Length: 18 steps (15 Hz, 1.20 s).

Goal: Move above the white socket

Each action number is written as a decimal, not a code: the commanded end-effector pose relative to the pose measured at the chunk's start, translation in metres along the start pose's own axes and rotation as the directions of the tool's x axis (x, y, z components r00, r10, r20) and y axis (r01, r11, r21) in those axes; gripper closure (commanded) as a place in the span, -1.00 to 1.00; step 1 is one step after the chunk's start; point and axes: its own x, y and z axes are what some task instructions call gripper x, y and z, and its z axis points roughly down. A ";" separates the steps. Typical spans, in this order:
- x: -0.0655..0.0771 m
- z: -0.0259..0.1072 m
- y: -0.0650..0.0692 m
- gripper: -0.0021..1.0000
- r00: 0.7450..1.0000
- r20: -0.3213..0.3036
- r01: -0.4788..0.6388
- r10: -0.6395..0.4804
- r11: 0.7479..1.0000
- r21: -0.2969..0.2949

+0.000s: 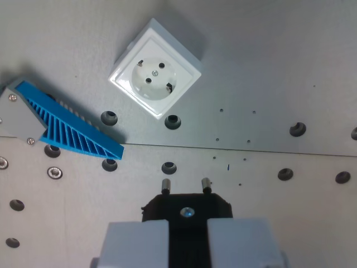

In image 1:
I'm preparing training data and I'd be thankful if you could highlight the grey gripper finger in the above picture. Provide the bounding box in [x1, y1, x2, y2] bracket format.
[207, 218, 290, 268]
[90, 219, 171, 268]

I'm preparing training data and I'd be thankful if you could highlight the blue ribbed flexible wedge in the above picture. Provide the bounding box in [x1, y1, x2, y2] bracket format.
[14, 80, 125, 161]

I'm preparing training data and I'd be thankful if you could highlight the grey mount block with screws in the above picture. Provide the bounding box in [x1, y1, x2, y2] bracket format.
[0, 84, 49, 146]

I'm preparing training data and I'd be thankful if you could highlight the black two-pin power plug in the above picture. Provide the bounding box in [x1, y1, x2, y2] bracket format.
[141, 178, 234, 268]

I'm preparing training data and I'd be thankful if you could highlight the white wall socket box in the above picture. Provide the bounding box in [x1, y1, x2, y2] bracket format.
[108, 18, 203, 121]

